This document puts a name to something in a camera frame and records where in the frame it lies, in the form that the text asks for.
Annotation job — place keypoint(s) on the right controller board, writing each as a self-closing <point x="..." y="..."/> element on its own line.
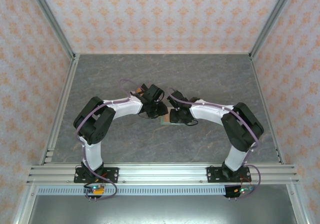
<point x="243" y="190"/>

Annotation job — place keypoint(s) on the aluminium mounting rail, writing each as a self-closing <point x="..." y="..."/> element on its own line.
<point x="162" y="174"/>

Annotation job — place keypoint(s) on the orange card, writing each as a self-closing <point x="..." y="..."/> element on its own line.
<point x="139" y="91"/>

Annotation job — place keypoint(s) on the aluminium frame leg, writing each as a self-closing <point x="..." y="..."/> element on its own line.
<point x="25" y="206"/>
<point x="296" y="204"/>

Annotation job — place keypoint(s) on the controller board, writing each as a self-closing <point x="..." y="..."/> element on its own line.
<point x="96" y="190"/>
<point x="243" y="190"/>

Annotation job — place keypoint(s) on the grey metal panel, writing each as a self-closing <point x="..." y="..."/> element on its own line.
<point x="160" y="209"/>

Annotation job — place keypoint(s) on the right aluminium corner post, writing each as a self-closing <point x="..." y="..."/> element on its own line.
<point x="272" y="22"/>

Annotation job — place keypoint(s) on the right aluminium side rail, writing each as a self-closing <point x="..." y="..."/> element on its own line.
<point x="264" y="101"/>

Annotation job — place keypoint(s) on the aluminium side rail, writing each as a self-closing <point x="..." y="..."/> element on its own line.
<point x="264" y="101"/>
<point x="70" y="74"/>

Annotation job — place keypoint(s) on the left controller board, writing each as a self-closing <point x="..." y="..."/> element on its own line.
<point x="96" y="190"/>

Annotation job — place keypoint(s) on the left aluminium corner post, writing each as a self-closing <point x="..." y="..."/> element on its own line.
<point x="50" y="19"/>

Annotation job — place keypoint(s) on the right aluminium frame leg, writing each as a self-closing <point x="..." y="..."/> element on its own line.
<point x="296" y="204"/>

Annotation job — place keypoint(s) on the left aluminium frame leg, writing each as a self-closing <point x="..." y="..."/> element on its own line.
<point x="25" y="206"/>

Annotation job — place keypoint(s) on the black card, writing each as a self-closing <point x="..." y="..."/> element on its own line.
<point x="144" y="86"/>

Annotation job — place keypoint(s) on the green card holder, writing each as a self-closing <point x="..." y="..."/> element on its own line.
<point x="165" y="121"/>

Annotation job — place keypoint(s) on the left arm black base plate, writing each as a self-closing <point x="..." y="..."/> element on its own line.
<point x="112" y="174"/>

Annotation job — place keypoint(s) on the left aluminium side rail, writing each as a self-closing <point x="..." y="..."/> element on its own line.
<point x="70" y="74"/>

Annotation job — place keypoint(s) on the aluminium corner post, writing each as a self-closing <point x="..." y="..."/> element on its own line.
<point x="50" y="19"/>
<point x="272" y="22"/>

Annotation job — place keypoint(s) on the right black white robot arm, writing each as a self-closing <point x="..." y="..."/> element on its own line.
<point x="245" y="124"/>

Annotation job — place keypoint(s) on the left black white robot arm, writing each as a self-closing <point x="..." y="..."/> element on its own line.
<point x="95" y="124"/>

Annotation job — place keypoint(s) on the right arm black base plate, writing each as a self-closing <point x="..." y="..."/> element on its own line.
<point x="212" y="175"/>

